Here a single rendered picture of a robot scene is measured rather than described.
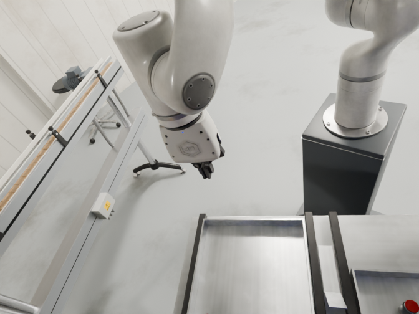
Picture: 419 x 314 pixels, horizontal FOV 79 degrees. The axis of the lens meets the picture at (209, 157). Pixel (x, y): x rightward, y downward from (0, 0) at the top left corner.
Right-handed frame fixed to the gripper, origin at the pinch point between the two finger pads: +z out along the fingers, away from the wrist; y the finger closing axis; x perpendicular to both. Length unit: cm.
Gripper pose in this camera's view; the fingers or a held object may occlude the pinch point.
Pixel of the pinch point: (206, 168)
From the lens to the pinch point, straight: 56.1
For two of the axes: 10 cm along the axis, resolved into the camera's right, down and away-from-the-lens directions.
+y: 9.5, -0.8, -2.9
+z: 2.7, 6.6, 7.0
